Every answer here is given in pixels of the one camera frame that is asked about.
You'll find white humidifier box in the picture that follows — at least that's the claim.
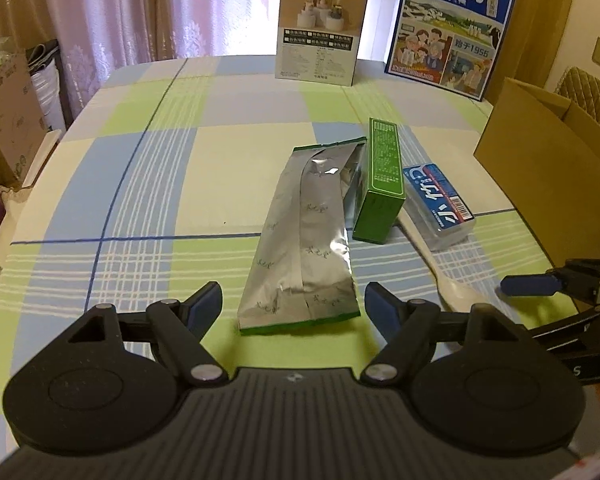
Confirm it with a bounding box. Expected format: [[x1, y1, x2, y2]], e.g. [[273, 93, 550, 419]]
[[275, 0, 367, 87]]

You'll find brown cardboard box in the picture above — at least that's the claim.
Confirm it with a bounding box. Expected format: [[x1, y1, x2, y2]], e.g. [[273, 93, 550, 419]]
[[474, 78, 600, 266]]

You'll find checkered tablecloth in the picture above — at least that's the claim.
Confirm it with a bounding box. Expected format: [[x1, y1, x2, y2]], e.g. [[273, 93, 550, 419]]
[[0, 55, 548, 461]]

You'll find white plastic spoon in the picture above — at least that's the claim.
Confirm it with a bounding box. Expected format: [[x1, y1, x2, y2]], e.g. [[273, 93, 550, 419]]
[[396, 206, 494, 313]]

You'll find wooden door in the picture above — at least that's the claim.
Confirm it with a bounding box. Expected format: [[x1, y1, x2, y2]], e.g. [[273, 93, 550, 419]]
[[484, 0, 572, 104]]

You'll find black white bag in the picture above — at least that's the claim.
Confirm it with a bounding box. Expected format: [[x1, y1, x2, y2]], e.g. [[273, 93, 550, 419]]
[[26, 39, 73, 134]]

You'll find silver foil bag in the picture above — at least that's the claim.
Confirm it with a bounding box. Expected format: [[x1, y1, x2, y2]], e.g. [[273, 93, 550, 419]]
[[237, 138, 365, 335]]

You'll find pink curtain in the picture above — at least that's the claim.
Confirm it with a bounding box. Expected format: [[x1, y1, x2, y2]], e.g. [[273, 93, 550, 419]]
[[0, 0, 279, 115]]

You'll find blue milk carton box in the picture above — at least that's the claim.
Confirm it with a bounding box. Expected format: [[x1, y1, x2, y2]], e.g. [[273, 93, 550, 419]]
[[385, 0, 515, 101]]

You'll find green carton box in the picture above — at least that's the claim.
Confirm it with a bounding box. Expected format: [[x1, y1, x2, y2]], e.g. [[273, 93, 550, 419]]
[[352, 118, 406, 244]]

